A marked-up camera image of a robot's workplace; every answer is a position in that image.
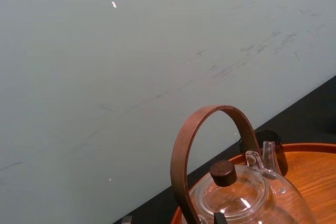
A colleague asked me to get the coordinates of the round orange wooden tray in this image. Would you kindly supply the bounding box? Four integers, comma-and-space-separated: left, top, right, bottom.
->
170, 143, 336, 224

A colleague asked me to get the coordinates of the glass lid with wooden knob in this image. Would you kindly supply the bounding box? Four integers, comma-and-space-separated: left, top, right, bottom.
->
194, 160, 270, 216

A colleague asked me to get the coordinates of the dark glass cup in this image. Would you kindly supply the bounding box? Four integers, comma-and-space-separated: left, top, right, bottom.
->
238, 130, 289, 177

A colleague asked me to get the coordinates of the black table cloth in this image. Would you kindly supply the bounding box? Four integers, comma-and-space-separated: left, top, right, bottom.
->
113, 74, 336, 224

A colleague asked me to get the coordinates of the clear glass teapot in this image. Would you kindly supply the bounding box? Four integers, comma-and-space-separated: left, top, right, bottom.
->
188, 141, 317, 224

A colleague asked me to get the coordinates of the brown wooden teapot handle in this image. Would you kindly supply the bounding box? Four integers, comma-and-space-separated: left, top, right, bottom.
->
170, 105, 256, 224

